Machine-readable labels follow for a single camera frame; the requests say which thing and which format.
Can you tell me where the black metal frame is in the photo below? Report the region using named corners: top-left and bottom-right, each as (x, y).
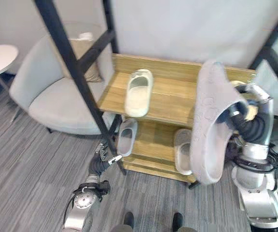
top-left (34, 0), bottom-right (127, 176)

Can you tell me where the large grey slipper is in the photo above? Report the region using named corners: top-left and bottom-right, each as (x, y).
top-left (189, 59), bottom-right (248, 186)

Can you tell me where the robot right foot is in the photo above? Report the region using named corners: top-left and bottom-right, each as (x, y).
top-left (172, 212), bottom-right (183, 230)

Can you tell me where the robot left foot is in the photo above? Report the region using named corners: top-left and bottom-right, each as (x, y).
top-left (124, 211), bottom-right (135, 228)

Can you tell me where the beige cushion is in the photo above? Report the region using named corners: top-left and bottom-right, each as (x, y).
top-left (69, 38), bottom-right (104, 83)

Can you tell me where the white object on armchair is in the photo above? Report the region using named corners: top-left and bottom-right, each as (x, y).
top-left (78, 32), bottom-right (94, 41)

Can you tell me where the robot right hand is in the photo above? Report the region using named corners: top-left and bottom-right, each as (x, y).
top-left (225, 81), bottom-right (272, 146)

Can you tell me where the light grey armchair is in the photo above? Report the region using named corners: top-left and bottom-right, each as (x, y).
top-left (9, 32), bottom-right (114, 136)

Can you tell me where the cream white slipper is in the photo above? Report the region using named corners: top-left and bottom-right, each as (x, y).
top-left (124, 69), bottom-right (154, 117)

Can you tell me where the wooden shoe rack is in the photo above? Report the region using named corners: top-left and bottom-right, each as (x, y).
top-left (97, 53), bottom-right (257, 189)

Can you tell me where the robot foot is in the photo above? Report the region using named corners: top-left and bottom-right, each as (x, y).
top-left (124, 211), bottom-right (135, 228)
top-left (172, 212), bottom-right (183, 230)

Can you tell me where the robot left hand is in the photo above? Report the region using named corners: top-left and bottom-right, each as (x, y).
top-left (88, 143), bottom-right (123, 176)

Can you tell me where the small grey slipper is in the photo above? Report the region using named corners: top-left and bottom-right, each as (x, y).
top-left (174, 129), bottom-right (194, 176)
top-left (117, 118), bottom-right (139, 157)

